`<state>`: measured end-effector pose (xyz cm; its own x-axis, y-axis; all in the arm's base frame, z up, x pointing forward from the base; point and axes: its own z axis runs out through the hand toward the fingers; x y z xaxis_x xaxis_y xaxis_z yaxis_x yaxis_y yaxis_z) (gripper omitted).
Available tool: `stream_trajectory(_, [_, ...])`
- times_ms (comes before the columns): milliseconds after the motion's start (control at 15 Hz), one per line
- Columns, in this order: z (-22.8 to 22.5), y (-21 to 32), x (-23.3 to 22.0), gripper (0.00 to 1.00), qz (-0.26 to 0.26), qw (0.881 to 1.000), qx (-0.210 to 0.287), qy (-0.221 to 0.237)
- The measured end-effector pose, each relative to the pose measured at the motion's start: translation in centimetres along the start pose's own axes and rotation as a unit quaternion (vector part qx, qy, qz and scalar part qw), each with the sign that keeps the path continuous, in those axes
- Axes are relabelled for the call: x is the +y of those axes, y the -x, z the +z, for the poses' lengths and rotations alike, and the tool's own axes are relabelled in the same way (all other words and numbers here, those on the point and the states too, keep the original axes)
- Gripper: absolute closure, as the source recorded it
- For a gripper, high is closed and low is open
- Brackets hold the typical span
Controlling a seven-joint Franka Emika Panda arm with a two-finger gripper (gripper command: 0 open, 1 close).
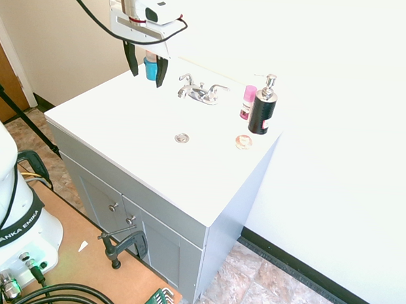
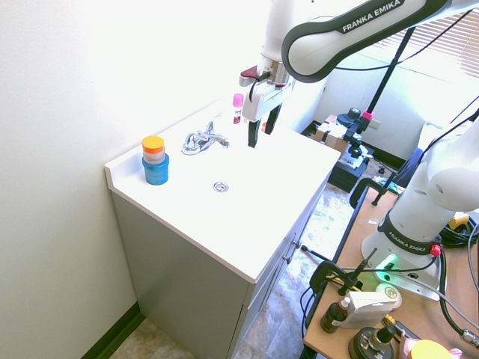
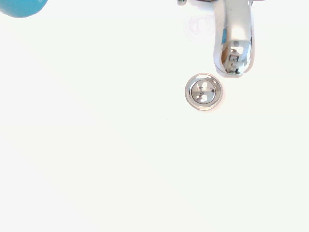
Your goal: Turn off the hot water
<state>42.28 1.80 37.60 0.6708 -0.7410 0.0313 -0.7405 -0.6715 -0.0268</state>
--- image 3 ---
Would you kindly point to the chrome sink drain stopper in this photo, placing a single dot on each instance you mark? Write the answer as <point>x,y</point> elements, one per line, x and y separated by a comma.
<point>203,91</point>

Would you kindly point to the chrome faucet spout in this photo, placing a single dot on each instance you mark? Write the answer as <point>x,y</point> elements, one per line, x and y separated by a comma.
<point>237,26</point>

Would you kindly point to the white ceramic sink basin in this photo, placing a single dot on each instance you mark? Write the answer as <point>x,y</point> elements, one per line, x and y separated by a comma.
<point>101,135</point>

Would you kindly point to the blue round container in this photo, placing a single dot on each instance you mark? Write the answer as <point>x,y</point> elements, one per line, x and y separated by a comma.
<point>21,7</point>

